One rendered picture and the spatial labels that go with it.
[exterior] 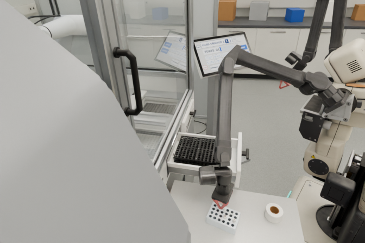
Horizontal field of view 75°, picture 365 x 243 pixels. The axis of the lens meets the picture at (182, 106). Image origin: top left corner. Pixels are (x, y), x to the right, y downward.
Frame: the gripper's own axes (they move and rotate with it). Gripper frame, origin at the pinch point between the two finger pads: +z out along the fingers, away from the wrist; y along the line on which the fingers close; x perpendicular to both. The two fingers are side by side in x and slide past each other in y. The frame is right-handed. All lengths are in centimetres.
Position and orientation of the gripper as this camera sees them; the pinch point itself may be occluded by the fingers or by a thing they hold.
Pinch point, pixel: (221, 204)
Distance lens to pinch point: 111.6
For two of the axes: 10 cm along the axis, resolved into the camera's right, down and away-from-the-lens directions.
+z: 0.2, 8.7, 5.0
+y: -4.5, 4.5, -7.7
